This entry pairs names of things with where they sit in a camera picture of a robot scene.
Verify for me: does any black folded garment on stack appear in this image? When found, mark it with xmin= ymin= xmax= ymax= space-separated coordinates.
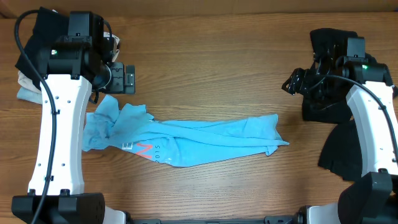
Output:
xmin=15 ymin=7 xmax=71 ymax=91

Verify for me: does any light blue printed t-shirt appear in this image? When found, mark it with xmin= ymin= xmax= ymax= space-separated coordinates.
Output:
xmin=83 ymin=95 xmax=288 ymax=167

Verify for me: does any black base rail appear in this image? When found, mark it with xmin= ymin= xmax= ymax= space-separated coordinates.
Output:
xmin=125 ymin=210 xmax=307 ymax=224

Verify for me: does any beige folded garment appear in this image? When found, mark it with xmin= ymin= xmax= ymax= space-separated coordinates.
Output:
xmin=17 ymin=34 xmax=120 ymax=94

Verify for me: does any pale blue folded garment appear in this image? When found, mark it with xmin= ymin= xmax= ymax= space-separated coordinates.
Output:
xmin=17 ymin=87 xmax=42 ymax=105

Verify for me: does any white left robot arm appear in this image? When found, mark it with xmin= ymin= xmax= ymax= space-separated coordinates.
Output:
xmin=11 ymin=42 xmax=132 ymax=223

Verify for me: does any black garment on right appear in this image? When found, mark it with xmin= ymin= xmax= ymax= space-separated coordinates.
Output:
xmin=301 ymin=27 xmax=398 ymax=182

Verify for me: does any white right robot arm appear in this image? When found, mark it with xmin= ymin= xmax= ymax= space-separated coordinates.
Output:
xmin=282 ymin=61 xmax=397 ymax=223

